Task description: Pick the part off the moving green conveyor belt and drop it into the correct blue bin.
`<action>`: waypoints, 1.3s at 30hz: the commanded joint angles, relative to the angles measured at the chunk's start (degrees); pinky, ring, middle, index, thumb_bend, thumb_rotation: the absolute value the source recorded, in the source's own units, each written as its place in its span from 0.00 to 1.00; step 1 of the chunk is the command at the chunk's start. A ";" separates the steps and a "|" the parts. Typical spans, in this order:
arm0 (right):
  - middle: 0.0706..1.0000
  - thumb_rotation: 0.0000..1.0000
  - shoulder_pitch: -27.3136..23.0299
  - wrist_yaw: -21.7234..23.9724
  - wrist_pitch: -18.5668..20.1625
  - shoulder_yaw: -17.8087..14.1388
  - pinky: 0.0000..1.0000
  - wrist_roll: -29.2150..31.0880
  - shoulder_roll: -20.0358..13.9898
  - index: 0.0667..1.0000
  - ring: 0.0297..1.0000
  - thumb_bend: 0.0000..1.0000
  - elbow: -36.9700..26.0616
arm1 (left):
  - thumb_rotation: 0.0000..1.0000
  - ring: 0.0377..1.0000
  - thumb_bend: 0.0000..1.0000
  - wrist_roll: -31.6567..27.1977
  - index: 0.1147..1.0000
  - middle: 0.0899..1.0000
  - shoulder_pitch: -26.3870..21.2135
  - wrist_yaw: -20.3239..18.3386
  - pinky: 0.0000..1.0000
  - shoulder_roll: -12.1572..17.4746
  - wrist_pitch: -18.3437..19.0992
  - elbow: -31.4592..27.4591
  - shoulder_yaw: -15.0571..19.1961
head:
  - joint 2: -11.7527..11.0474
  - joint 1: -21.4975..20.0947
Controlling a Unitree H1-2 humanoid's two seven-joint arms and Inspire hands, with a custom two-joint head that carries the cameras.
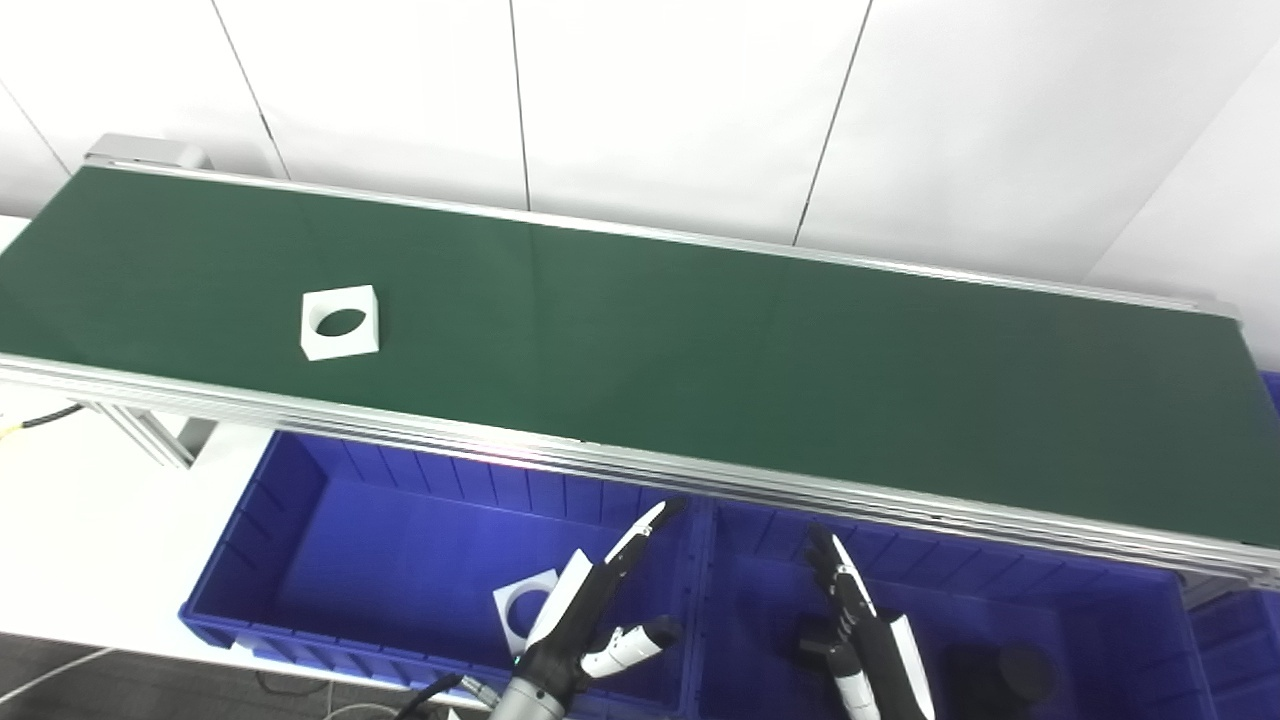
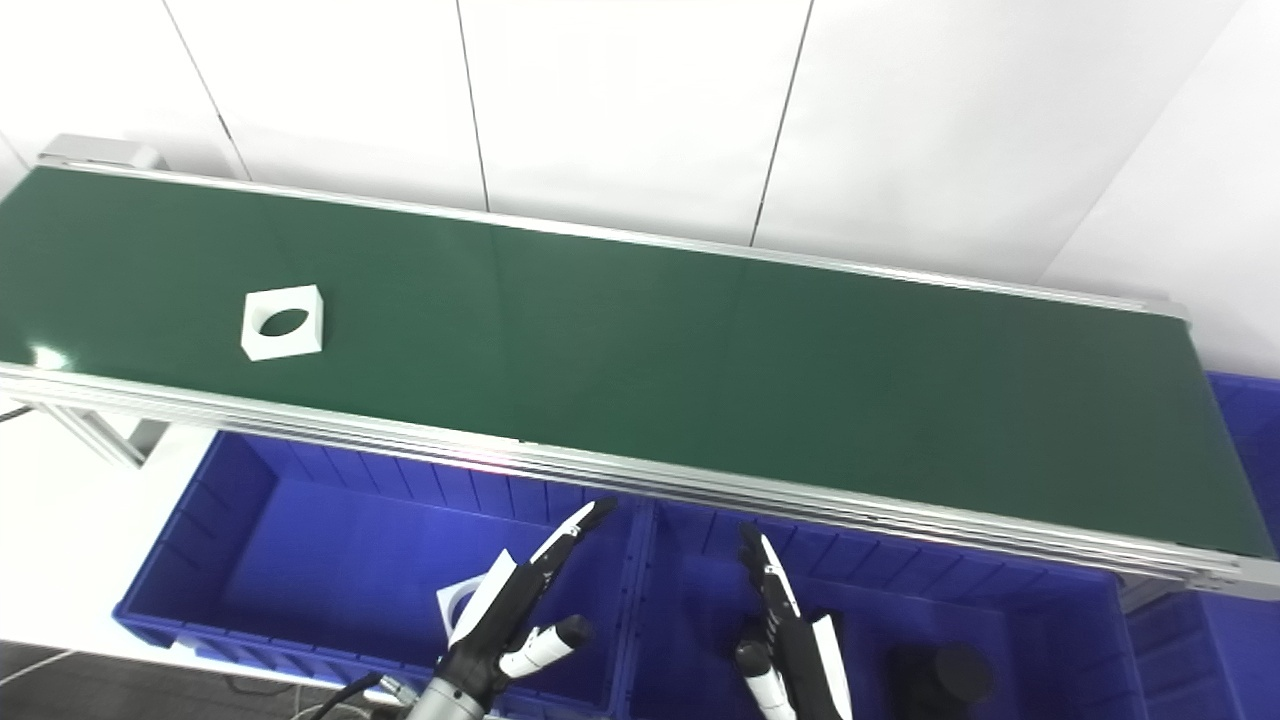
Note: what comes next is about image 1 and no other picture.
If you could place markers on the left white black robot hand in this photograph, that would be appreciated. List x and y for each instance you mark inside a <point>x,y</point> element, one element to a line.
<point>570,625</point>

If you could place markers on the aluminium conveyor leg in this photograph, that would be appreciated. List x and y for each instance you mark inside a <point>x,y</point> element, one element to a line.
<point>150,435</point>

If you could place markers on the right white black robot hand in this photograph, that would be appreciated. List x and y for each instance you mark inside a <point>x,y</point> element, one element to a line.
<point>880,665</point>

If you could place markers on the blue plastic bin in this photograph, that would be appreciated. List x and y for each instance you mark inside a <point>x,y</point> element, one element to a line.
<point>1240,650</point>
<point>1000,620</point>
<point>400,560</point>

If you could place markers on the grey conveyor motor housing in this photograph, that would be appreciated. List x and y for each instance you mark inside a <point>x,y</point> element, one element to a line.
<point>150,152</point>

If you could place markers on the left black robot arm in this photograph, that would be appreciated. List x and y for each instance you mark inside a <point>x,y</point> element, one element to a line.
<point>525,702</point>

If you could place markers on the white square part with hole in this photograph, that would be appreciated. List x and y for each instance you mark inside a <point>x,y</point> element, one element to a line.
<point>365,340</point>
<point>510,630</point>

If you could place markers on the black cylinder part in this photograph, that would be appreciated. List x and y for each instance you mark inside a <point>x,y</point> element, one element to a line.
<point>1000,680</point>

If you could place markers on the green conveyor belt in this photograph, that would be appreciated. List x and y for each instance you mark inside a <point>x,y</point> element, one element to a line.
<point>700,350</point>
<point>800,500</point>

